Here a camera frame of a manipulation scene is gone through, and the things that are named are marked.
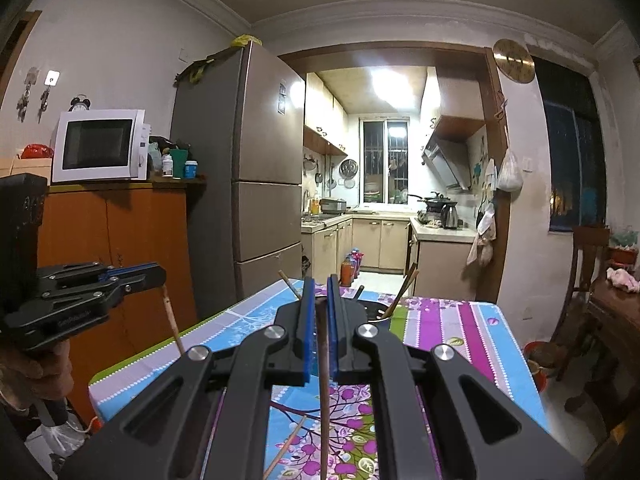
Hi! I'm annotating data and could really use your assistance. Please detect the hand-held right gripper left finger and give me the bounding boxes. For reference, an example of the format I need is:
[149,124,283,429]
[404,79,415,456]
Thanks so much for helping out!
[60,276,317,480]

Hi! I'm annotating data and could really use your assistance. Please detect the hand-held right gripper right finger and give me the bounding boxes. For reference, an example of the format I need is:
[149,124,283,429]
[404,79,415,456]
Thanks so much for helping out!
[327,274,586,480]

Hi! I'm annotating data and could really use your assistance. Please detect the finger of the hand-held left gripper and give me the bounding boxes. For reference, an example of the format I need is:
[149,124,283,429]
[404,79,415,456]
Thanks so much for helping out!
[36,261,162,287]
[41,266,167,312]

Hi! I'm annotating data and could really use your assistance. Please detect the blue perforated utensil holder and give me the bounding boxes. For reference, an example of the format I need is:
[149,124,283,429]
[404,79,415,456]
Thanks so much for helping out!
[349,297,407,345]

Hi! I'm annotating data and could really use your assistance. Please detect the dark brown chopstick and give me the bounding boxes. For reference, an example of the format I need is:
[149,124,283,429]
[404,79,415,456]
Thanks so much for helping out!
[318,305,332,480]

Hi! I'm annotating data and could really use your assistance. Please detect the person's left hand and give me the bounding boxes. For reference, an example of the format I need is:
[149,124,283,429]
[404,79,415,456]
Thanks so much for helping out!
[0,340,74,411]

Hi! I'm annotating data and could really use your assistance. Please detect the orange wooden cabinet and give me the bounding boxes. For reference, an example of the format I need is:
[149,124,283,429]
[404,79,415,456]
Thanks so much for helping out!
[36,177,207,413]

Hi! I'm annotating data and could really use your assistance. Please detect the cardboard box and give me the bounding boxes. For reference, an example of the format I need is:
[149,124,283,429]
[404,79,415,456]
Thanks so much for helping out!
[0,156,54,181]

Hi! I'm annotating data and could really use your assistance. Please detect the beige kitchen cabinets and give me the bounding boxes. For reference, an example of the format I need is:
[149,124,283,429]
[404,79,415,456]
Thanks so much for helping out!
[301,210,478,301]

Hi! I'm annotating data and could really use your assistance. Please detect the white microwave oven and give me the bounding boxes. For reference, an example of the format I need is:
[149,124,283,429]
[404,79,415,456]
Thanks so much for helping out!
[51,109,151,184]

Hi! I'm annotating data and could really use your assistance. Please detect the green plastic container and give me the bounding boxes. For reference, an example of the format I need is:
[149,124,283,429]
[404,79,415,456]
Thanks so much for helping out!
[169,147,191,179]

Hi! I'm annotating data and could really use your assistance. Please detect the floral striped tablecloth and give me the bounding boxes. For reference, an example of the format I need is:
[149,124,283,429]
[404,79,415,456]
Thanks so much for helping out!
[89,277,549,480]

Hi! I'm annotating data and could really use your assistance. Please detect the black wok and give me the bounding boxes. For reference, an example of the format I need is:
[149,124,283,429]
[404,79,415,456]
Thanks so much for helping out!
[407,191,454,211]

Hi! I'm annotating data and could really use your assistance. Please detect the white plastic bag on floor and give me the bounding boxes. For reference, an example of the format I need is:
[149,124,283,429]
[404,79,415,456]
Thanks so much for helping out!
[24,412,89,462]

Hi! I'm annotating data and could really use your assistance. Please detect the grey refrigerator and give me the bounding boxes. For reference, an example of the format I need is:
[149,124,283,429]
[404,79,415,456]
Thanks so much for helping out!
[170,41,307,319]

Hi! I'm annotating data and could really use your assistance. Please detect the hanging kitchen cloths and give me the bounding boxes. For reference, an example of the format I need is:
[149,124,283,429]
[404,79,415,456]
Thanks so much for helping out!
[466,202,497,267]

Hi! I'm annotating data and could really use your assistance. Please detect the barred kitchen window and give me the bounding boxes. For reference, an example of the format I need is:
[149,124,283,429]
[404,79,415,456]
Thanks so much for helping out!
[358,117,411,206]

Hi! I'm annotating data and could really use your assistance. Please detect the steel range hood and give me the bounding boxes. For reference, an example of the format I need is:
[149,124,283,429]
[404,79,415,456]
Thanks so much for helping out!
[421,139,474,191]

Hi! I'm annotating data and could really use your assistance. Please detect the red plastic bucket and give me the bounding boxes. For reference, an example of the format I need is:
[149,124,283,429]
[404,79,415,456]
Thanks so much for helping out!
[523,340,556,394]

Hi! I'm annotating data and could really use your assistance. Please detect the dark bag on refrigerator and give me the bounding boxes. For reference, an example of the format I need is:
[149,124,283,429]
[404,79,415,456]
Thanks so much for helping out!
[174,57,221,86]

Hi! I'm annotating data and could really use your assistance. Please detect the hanging white plastic bag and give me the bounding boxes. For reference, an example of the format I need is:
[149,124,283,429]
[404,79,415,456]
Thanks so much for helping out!
[495,147,525,193]

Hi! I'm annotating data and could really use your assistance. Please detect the ceiling light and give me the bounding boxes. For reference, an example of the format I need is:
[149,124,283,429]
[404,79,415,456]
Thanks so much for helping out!
[369,64,427,112]

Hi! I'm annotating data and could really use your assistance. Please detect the dark wooden chair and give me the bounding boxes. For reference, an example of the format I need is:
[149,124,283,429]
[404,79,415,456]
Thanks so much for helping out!
[554,225,614,382]

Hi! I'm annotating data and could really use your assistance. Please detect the dark wooden side table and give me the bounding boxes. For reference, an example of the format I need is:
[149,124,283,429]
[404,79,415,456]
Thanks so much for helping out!
[564,274,640,480]

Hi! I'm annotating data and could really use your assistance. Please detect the pink cloth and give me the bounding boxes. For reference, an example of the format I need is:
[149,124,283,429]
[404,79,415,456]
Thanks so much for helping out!
[605,267,640,294]

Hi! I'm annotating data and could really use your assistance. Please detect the dark window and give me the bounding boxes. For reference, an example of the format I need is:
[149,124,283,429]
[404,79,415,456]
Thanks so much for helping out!
[529,55,609,234]

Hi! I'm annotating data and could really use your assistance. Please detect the potted plant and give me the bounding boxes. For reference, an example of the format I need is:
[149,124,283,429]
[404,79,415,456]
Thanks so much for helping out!
[607,227,640,267]

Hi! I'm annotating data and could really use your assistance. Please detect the keys on wall hook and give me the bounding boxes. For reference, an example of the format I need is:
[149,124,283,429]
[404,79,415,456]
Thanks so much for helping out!
[37,69,60,124]

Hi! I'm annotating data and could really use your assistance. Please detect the gold round wall clock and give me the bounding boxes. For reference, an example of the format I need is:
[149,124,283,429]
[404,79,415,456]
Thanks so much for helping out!
[492,38,536,85]

